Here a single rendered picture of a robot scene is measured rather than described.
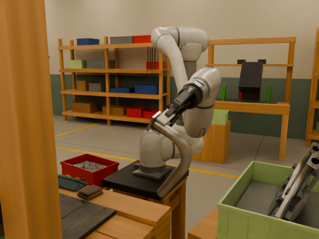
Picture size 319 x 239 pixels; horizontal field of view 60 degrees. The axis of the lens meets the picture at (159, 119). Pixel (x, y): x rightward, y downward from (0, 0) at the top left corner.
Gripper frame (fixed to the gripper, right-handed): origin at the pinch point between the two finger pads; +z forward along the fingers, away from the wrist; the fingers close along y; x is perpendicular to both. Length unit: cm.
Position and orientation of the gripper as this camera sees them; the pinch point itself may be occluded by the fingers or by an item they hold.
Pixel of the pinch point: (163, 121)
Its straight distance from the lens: 79.4
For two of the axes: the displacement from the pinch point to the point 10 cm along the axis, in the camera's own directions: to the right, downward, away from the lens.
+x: 8.0, 5.7, -1.9
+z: -4.9, 4.4, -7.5
